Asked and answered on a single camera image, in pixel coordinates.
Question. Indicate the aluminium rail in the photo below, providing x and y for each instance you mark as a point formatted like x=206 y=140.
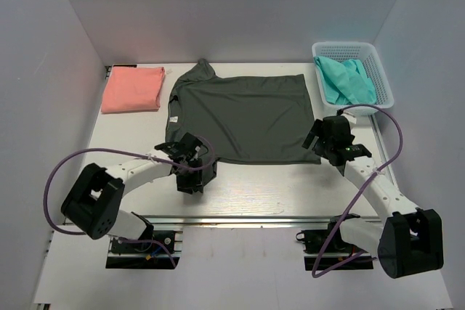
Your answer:
x=238 y=221

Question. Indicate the folded pink t-shirt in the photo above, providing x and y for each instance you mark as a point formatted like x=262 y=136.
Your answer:
x=132 y=89

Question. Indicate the dark grey t-shirt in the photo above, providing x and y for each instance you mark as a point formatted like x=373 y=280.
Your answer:
x=249 y=120

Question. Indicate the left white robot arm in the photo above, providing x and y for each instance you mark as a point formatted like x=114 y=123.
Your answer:
x=94 y=201

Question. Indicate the teal t-shirt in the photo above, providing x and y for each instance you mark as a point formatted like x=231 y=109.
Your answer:
x=345 y=83

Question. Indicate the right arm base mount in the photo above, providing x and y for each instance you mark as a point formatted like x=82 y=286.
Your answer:
x=336 y=252

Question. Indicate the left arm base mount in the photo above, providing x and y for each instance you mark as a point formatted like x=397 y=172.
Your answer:
x=160 y=249

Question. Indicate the white plastic basket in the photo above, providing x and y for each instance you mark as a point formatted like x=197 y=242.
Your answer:
x=367 y=54

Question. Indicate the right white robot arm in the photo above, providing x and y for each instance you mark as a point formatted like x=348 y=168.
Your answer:
x=408 y=241

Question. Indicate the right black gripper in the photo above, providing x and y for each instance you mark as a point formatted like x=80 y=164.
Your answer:
x=318 y=125

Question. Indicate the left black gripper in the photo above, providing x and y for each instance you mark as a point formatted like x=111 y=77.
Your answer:
x=195 y=181

